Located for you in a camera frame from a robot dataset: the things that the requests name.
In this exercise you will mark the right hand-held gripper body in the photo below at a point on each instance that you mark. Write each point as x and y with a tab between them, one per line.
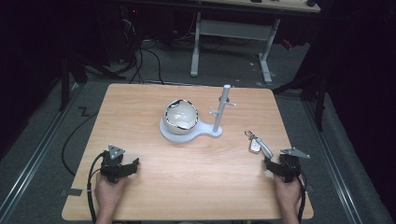
291	166

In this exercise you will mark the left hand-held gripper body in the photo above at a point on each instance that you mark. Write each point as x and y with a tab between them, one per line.
112	165

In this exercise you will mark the person's right hand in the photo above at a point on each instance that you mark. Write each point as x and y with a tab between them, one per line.
288	193

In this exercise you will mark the grey tape strip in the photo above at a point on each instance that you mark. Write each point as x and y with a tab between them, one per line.
74	192

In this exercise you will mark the white egg-shaped bowl silver rim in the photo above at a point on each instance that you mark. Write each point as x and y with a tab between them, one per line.
180	116

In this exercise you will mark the white stand with pegged pole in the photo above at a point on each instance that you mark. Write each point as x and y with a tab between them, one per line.
216	124

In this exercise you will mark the black metal stand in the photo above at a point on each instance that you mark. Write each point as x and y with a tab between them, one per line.
65	87
319	99

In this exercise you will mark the white-legged wooden desk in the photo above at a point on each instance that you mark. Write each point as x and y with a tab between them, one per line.
233	31

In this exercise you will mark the metal floor rail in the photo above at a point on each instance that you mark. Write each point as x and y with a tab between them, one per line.
31	158
331	165

